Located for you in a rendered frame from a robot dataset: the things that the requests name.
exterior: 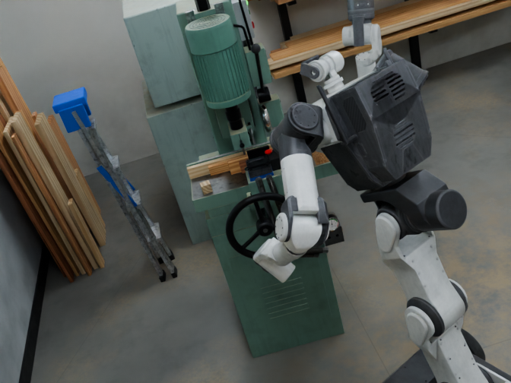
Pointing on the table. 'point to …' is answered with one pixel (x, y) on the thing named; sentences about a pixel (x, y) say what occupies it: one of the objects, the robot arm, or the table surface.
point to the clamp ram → (257, 152)
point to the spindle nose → (233, 115)
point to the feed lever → (260, 77)
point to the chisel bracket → (239, 137)
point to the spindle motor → (218, 61)
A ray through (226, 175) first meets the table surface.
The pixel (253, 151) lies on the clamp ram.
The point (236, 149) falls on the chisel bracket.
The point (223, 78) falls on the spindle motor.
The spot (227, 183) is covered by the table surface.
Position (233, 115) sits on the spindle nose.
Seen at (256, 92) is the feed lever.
